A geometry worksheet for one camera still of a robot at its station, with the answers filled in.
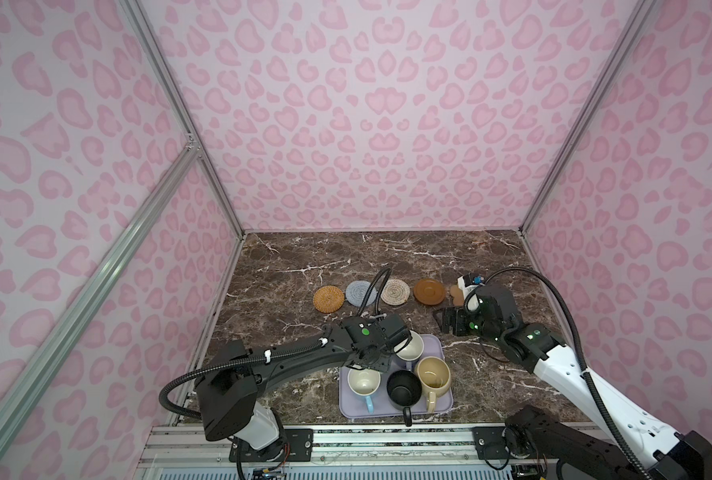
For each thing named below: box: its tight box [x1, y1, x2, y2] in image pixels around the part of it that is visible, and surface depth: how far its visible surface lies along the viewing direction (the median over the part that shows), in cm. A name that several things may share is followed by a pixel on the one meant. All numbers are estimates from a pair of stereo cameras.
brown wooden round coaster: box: [413, 278, 445, 306], surface depth 103 cm
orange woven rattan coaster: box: [313, 285, 345, 314], surface depth 102 cm
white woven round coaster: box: [380, 278, 411, 306], surface depth 103 cm
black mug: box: [387, 370, 422, 427], surface depth 77 cm
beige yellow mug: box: [416, 356, 452, 414], surface depth 78 cm
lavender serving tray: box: [338, 334, 454, 427], surface depth 80 cm
